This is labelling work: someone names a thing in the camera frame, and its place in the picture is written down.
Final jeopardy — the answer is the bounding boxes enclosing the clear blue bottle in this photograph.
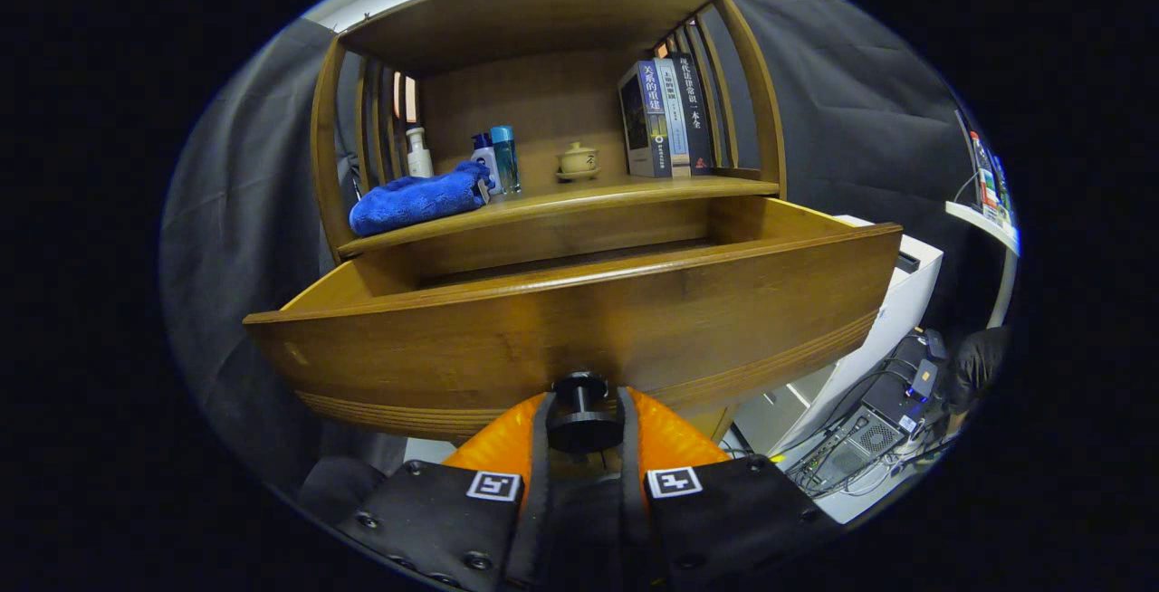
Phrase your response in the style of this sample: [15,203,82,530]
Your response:
[490,126,522,196]

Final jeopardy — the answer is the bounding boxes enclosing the folded blue towel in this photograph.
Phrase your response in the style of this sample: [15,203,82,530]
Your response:
[349,160,494,238]

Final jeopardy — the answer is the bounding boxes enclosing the white side table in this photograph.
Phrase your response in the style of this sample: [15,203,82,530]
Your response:
[945,201,1021,330]

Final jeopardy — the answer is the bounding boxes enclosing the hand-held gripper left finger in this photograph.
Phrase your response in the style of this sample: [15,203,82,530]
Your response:
[337,390,553,589]

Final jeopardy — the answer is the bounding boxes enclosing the wooden countertop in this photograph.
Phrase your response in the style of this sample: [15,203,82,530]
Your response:
[337,174,781,258]

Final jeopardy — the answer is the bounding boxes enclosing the white bottle blue pump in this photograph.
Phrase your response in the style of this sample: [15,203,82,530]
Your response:
[471,132,502,199]

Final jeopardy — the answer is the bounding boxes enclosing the beige lidded teacup with saucer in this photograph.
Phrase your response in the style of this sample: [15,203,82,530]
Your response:
[556,141,600,183]

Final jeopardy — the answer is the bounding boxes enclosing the brown wooden cabinet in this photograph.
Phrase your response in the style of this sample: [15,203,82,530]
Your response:
[310,0,787,263]

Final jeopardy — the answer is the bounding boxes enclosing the blue spine book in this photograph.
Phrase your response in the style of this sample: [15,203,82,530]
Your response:
[618,61,673,179]

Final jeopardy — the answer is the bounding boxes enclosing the green label bottle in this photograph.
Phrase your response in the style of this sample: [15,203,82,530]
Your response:
[991,153,1011,226]

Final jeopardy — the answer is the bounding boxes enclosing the brown wooden drawer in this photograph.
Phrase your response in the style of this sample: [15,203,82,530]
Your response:
[243,196,905,455]

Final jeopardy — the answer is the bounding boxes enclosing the black computer tower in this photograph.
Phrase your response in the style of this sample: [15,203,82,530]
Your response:
[801,375,924,493]

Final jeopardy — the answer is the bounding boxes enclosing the grey spine book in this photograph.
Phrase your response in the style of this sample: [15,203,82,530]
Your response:
[656,57,693,178]

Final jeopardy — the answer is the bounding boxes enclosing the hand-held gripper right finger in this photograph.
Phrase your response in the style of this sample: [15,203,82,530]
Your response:
[616,386,841,587]

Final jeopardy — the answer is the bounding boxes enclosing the black spine book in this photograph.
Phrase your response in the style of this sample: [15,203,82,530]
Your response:
[675,53,714,176]

